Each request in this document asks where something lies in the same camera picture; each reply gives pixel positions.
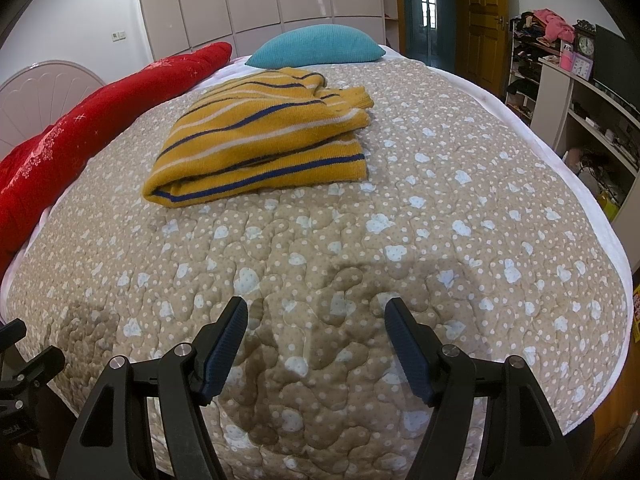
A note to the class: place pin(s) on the yellow and red box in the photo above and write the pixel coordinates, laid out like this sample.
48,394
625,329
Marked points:
636,312

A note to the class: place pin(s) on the yellow wooden door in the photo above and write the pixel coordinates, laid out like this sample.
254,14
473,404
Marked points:
482,25

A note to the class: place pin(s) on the pink container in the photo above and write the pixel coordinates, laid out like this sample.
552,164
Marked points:
566,57

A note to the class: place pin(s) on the cluttered shoe rack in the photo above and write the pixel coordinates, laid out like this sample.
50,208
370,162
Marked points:
525,60

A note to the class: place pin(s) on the long red pillow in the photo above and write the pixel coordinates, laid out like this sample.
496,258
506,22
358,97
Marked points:
75,135

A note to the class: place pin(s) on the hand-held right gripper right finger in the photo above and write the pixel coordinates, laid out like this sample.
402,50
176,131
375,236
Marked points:
407,345

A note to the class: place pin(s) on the white headboard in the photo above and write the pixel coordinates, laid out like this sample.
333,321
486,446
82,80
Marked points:
40,95

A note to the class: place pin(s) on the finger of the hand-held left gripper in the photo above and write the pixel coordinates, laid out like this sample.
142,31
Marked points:
40,367
12,335

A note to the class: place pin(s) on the white shelf unit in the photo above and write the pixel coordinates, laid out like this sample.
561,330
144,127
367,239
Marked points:
550,95

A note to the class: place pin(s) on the teal pillow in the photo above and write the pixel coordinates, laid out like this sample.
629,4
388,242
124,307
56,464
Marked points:
315,45

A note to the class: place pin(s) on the yellow striped sweater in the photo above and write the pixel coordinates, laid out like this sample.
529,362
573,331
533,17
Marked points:
260,140

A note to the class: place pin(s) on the beige dotted bedspread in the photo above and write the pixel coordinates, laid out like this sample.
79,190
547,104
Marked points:
350,240

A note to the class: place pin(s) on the dark ornate table clock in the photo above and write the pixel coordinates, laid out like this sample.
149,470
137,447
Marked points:
585,45

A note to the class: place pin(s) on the dark monitor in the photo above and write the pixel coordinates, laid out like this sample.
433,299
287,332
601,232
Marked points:
617,65

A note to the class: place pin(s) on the pink cloth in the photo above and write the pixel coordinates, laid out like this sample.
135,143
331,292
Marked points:
555,27

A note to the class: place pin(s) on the yellow bag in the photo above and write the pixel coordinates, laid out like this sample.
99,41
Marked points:
608,204

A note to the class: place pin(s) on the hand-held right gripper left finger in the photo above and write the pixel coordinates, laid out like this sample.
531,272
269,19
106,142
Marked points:
225,345

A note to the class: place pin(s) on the small pink clock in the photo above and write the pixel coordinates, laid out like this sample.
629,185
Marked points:
581,66

